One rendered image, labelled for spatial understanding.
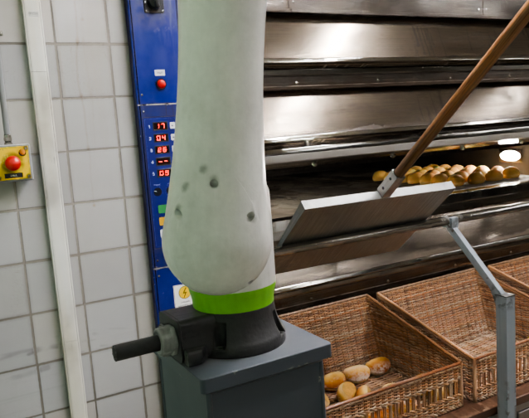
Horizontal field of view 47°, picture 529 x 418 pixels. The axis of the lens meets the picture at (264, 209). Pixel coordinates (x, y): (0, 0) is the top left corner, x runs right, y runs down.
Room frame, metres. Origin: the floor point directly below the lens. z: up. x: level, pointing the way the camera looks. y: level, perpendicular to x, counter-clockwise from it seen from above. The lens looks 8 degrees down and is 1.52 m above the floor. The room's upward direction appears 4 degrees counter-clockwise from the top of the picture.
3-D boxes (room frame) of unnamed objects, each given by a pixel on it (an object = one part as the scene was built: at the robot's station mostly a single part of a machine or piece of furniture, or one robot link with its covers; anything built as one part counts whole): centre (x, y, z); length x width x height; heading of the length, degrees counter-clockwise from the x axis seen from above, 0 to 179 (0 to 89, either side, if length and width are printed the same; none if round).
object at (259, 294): (0.86, 0.06, 1.36); 0.16 x 0.13 x 0.19; 179
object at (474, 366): (2.17, -0.76, 0.72); 0.56 x 0.49 x 0.28; 120
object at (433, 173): (3.06, -0.92, 1.21); 0.61 x 0.48 x 0.06; 28
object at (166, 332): (0.84, 0.10, 1.23); 0.26 x 0.15 x 0.06; 119
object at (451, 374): (1.90, -0.24, 0.72); 0.56 x 0.49 x 0.28; 119
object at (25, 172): (1.66, 0.68, 1.46); 0.10 x 0.07 x 0.10; 118
